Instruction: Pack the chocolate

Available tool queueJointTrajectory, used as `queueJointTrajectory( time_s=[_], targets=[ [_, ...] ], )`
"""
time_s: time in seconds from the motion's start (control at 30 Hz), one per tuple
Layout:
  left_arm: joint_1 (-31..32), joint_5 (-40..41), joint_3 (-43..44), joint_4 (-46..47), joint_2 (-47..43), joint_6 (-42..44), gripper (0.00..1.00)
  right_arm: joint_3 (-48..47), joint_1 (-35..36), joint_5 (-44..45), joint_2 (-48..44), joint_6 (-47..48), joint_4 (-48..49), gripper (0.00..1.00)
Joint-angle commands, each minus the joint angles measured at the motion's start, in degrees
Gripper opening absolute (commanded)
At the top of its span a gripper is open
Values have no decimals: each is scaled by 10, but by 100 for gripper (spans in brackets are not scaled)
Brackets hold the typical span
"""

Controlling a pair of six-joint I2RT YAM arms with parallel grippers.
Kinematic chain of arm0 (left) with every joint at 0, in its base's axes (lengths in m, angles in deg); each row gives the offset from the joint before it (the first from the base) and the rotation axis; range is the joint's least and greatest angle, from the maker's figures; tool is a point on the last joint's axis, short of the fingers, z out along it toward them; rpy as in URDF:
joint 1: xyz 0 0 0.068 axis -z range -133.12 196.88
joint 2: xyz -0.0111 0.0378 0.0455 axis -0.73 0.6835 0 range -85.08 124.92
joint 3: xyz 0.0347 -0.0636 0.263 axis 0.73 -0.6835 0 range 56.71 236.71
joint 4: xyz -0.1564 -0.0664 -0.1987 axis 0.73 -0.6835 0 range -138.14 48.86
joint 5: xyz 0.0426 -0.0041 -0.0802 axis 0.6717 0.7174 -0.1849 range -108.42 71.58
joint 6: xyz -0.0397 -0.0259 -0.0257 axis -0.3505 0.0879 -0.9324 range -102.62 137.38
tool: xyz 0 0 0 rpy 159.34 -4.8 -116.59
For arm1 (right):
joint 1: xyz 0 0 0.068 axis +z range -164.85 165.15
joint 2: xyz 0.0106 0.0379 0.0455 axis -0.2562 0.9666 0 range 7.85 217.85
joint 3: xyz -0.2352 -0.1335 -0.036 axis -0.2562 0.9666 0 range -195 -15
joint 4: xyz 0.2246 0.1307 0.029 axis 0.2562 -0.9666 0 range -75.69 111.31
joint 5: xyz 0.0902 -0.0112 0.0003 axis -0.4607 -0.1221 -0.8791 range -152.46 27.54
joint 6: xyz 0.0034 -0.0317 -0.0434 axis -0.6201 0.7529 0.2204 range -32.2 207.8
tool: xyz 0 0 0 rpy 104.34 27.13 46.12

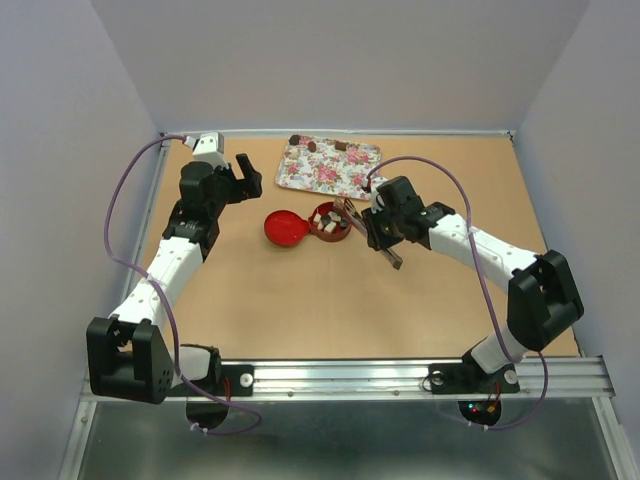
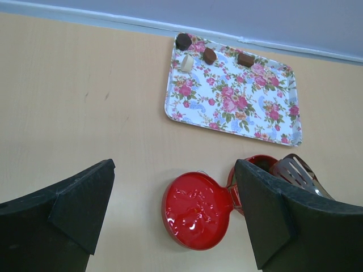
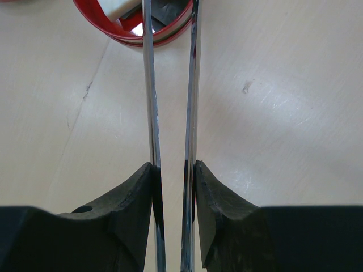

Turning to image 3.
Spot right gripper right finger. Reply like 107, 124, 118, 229
195, 161, 362, 271

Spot metal serving tongs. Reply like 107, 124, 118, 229
142, 1, 202, 271

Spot dark flower chocolate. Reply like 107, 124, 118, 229
151, 0, 188, 31

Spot red round tin box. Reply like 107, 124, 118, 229
74, 1, 192, 47

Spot white square chocolate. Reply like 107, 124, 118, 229
98, 0, 142, 21

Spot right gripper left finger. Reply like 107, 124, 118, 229
1, 163, 152, 271

